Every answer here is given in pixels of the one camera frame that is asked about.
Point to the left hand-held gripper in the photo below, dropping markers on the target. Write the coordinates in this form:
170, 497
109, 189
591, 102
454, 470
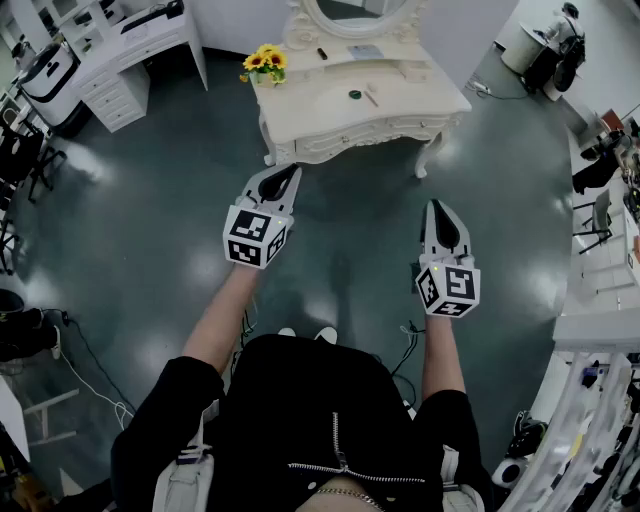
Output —
250, 235

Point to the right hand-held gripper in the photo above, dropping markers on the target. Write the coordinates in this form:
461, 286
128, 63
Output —
450, 287

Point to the cream ornate dressing table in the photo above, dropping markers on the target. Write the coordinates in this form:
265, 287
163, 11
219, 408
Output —
320, 117

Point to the small dark green round lid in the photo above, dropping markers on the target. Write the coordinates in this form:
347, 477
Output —
355, 94

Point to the pink makeup brush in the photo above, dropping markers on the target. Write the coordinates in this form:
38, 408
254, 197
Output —
371, 97

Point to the dark lipstick tube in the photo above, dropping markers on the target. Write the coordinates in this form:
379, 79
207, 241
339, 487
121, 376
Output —
322, 53

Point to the white drawer with knob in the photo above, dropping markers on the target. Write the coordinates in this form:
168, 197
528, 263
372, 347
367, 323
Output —
416, 71

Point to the person's right forearm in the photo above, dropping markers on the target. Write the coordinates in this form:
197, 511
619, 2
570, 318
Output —
442, 355

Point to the person's left forearm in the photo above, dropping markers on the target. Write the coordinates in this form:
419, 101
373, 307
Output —
220, 320

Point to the white flower pot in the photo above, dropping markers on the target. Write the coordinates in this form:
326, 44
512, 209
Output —
260, 80

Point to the yellow sunflower bouquet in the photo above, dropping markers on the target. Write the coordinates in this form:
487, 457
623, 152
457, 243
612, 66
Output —
265, 60

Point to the white shoe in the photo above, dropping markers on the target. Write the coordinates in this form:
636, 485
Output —
287, 332
327, 334

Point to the white power strip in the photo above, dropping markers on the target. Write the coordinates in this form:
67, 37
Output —
479, 87

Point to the grey chair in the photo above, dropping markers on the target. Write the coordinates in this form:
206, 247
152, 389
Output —
600, 220

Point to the oval cream-framed mirror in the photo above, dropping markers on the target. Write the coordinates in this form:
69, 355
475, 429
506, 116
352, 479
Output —
300, 30

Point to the pale blue mask packet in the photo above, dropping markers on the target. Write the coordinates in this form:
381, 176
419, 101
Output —
365, 52

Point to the white dresser with shelves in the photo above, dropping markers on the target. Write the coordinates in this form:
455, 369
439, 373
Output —
125, 57

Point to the round white table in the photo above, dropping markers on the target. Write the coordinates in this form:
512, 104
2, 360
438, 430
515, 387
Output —
522, 47

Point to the black flat desk device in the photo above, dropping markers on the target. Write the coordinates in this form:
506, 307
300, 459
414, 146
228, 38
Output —
150, 17

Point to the person's black clothing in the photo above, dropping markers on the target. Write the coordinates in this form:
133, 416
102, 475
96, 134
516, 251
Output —
300, 400

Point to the white and black robot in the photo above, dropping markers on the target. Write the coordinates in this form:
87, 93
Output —
50, 85

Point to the white shelf unit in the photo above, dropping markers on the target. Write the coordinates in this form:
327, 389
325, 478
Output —
75, 22

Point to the white metal rack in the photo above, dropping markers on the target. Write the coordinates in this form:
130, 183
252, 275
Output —
47, 410

